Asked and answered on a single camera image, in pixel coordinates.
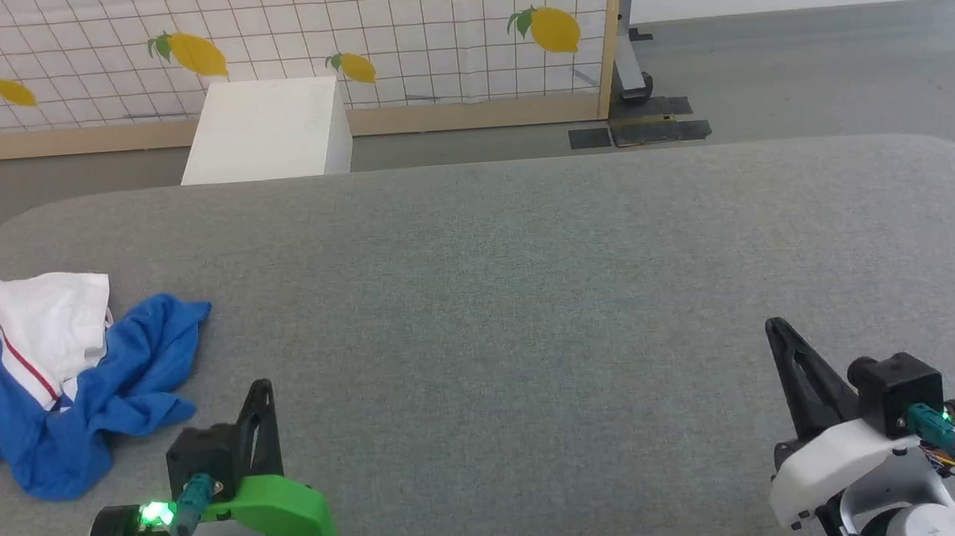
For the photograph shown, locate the blue and white shirt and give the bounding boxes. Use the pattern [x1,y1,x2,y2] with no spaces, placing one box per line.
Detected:
[0,256,225,506]

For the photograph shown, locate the black floor tape patch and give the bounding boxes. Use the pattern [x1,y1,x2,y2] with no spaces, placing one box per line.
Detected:
[568,127,613,150]
[609,117,713,148]

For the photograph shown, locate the grey fabric sofa cushion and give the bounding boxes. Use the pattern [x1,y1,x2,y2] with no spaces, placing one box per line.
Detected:
[0,127,955,536]

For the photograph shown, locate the lemon print tiled partition panel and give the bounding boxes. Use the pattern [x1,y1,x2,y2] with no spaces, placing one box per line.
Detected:
[0,0,636,162]

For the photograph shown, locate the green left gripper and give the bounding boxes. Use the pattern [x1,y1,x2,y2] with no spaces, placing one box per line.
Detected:
[191,375,337,536]

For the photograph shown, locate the white rolling whiteboard partition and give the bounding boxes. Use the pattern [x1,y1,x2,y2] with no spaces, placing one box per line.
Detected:
[610,0,955,104]

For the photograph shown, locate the white rectangular box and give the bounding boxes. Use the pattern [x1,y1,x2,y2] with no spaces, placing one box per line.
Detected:
[174,74,354,186]

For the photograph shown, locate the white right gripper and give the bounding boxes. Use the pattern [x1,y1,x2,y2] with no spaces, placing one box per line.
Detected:
[757,309,926,531]

